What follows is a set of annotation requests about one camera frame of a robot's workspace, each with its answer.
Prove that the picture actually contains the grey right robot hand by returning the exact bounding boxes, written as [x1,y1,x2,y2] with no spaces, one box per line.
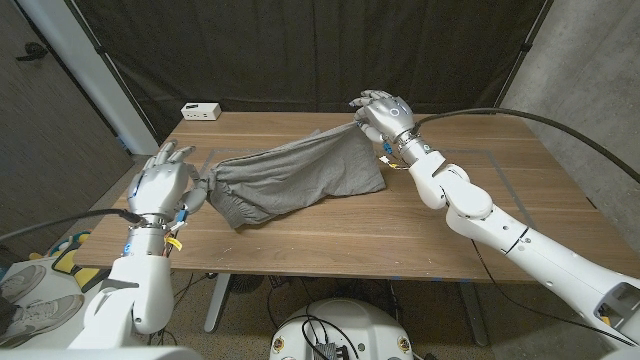
[348,89,419,146]

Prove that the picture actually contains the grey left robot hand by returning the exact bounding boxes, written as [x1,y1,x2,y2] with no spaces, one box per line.
[126,139,210,220]

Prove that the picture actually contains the grey shorts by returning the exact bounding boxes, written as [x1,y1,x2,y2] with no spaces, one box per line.
[199,121,387,230]

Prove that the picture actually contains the white power strip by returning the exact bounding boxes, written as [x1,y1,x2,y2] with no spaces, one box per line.
[180,102,222,122]

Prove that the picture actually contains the yellow black floor pad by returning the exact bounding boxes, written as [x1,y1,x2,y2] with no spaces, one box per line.
[51,248,115,295]

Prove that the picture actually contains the dark wooden door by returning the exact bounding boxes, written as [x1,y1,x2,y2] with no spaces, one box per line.
[0,0,135,261]

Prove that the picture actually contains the white table leg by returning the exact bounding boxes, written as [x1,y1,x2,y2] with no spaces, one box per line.
[203,272,232,334]

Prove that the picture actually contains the black backdrop curtain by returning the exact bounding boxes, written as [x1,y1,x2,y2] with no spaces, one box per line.
[74,0,549,144]

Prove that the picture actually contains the white floor mat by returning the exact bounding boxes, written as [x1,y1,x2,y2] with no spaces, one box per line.
[0,257,119,351]

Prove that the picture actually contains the black backdrop stand pole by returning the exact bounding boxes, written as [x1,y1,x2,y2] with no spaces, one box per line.
[489,0,555,115]
[64,0,161,146]

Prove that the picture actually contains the grey sneaker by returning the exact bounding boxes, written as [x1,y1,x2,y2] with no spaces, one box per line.
[0,263,47,306]
[0,293,85,349]

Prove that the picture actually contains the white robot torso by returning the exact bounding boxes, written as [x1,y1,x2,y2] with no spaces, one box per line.
[268,298,414,360]

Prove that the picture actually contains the grey table leg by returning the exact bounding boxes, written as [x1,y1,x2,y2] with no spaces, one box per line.
[457,282,490,347]

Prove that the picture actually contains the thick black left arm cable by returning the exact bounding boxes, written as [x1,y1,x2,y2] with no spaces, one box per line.
[0,208,146,244]

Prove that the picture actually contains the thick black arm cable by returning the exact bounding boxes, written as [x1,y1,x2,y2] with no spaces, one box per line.
[0,208,146,244]
[412,107,640,184]

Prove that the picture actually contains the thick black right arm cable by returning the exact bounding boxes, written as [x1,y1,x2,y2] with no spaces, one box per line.
[412,107,640,184]

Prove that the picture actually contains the white door frame post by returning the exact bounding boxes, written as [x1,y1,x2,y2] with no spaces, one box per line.
[17,0,160,156]

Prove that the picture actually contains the black door handle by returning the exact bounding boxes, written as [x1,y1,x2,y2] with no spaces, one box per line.
[14,41,49,62]

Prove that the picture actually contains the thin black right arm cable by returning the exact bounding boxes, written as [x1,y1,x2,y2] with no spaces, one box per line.
[469,238,639,349]

